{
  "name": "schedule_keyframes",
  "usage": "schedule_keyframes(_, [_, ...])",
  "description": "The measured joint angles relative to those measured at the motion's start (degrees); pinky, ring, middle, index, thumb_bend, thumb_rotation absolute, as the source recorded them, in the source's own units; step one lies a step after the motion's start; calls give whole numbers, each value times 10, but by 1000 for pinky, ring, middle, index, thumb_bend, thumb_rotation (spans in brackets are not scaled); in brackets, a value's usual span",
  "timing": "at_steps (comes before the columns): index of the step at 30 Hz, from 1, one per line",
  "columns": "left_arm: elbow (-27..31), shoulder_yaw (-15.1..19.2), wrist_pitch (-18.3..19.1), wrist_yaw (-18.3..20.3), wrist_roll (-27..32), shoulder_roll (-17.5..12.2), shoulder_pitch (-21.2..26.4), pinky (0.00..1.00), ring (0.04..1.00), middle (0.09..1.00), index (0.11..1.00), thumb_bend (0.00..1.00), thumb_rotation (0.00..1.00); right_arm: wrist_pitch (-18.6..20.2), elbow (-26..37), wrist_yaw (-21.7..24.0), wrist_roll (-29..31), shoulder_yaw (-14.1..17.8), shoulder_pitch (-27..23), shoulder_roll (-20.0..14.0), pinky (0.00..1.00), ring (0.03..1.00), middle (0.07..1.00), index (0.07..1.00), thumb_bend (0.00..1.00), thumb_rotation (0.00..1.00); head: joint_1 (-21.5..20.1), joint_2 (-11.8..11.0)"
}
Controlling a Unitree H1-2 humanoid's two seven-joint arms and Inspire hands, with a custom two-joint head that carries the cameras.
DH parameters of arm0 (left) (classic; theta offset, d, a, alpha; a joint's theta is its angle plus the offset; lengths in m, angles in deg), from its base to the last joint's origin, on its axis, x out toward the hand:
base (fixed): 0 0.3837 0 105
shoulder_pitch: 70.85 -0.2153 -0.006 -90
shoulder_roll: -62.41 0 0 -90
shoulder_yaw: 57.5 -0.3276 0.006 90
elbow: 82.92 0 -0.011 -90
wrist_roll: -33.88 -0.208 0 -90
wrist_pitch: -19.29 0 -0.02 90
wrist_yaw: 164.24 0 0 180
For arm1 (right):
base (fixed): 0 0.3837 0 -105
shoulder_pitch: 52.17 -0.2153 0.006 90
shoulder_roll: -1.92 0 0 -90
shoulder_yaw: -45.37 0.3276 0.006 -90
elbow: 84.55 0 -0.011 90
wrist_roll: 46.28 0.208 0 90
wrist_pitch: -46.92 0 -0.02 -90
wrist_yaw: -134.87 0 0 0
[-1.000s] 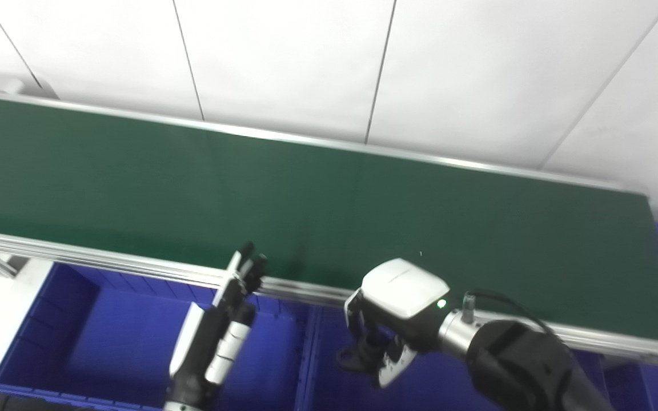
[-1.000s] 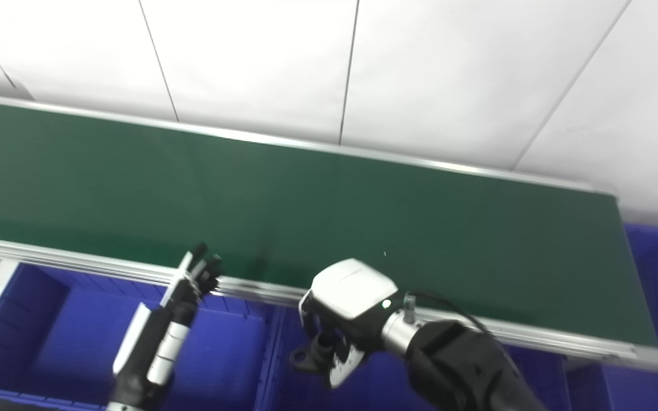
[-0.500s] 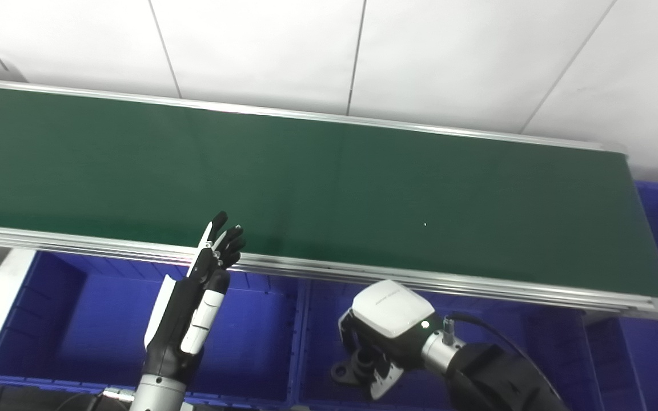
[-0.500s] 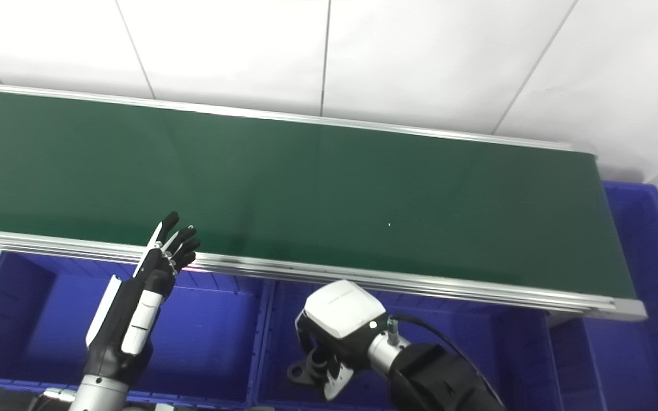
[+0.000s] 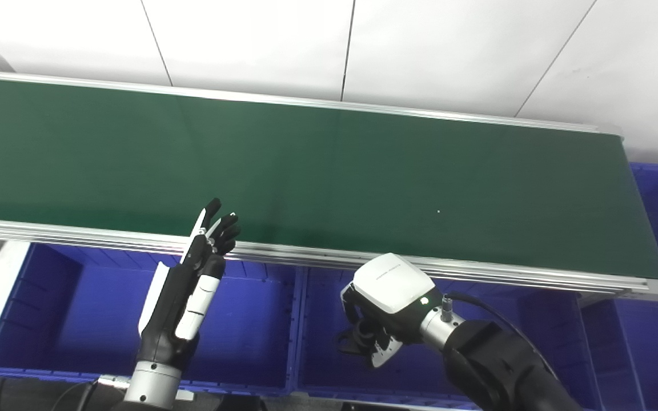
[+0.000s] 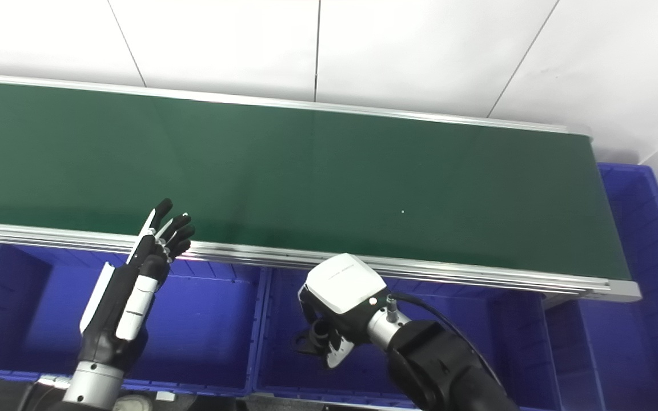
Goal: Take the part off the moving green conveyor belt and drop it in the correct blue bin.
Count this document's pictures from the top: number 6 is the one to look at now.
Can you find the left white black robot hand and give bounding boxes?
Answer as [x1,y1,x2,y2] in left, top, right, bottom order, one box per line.
[79,198,195,372]

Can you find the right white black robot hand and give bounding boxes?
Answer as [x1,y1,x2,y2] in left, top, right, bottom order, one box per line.
[296,254,390,369]

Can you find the black flanged machine part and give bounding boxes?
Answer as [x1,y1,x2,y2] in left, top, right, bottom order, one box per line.
[294,317,334,357]

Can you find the green conveyor belt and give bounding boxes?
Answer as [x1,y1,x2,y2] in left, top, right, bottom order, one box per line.
[0,80,632,281]
[0,72,642,303]

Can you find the blue plastic bin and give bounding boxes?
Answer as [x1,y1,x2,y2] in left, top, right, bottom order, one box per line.
[543,163,658,411]
[252,267,564,411]
[0,243,272,396]

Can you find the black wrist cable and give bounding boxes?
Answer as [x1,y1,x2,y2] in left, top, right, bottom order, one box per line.
[389,292,501,389]

